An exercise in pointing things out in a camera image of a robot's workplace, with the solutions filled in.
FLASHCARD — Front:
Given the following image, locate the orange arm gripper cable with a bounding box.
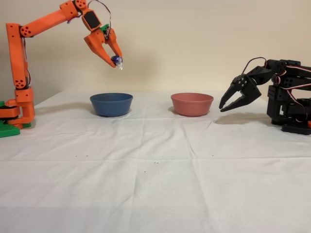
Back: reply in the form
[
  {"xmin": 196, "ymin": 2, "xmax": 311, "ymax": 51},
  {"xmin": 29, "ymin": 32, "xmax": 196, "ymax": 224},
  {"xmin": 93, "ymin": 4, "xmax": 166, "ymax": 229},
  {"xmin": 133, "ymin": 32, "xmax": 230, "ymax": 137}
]
[{"xmin": 87, "ymin": 0, "xmax": 113, "ymax": 37}]

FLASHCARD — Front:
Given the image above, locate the pink bowl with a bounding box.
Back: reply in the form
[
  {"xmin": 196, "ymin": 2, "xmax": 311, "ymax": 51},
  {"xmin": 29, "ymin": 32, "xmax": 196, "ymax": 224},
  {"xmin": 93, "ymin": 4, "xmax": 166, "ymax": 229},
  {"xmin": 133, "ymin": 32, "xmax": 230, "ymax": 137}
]
[{"xmin": 170, "ymin": 92, "xmax": 214, "ymax": 117}]

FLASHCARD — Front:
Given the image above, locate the white tablecloth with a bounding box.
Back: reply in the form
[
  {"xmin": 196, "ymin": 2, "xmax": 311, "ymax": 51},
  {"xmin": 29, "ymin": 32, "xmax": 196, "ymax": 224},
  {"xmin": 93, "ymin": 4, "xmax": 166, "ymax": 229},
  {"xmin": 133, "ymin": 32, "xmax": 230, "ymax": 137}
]
[{"xmin": 0, "ymin": 91, "xmax": 311, "ymax": 233}]

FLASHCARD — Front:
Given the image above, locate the blue foil candy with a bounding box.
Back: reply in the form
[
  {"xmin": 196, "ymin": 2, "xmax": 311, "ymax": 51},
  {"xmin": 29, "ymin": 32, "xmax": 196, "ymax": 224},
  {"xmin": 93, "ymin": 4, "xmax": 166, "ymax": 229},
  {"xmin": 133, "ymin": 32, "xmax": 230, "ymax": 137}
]
[{"xmin": 110, "ymin": 55, "xmax": 124, "ymax": 71}]

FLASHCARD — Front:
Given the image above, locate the blue bowl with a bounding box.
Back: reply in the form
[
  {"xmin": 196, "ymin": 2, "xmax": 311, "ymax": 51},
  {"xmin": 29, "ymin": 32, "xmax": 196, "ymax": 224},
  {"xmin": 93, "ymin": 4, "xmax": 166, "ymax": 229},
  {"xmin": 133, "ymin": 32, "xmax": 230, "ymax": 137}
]
[{"xmin": 89, "ymin": 92, "xmax": 134, "ymax": 118}]

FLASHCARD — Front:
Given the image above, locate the green arm base mount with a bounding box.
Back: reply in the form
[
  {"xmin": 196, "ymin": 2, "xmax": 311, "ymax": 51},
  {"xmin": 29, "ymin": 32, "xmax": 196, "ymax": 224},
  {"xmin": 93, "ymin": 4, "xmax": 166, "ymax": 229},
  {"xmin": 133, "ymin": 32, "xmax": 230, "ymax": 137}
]
[{"xmin": 0, "ymin": 100, "xmax": 21, "ymax": 139}]

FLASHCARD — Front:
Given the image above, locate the black arm gripper cable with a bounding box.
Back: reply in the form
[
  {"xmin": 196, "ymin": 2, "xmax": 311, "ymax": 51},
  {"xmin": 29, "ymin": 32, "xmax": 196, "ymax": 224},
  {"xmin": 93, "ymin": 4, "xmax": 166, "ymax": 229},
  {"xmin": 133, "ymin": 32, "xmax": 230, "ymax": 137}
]
[{"xmin": 241, "ymin": 57, "xmax": 268, "ymax": 75}]

